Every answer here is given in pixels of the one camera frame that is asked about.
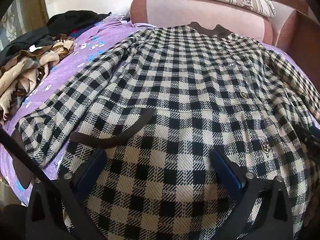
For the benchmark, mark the pink padded headboard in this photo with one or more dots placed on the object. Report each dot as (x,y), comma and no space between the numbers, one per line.
(200,12)

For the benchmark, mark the black garment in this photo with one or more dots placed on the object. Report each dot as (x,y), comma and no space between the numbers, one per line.
(25,41)
(75,20)

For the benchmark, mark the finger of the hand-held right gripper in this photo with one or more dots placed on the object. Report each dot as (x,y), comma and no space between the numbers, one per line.
(307,134)

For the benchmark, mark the black and beige checked coat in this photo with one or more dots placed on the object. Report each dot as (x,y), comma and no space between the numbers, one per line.
(175,92)

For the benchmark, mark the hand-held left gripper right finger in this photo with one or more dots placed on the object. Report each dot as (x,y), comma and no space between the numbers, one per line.
(228,173)

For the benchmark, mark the brown and beige patterned blanket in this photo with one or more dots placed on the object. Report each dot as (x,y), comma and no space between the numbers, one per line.
(25,80)

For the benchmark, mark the purple floral bed sheet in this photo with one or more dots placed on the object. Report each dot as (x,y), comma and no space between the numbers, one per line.
(75,62)

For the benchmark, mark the brown wooden cabinet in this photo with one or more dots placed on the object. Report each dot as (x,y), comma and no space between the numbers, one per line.
(305,35)

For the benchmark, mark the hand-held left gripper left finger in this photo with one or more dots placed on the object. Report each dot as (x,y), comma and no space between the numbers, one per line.
(92,171)

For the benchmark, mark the wooden door frame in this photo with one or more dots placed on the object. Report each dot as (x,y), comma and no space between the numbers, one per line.
(35,7)

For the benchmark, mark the patterned glass door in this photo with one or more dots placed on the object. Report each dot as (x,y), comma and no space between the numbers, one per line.
(10,22)

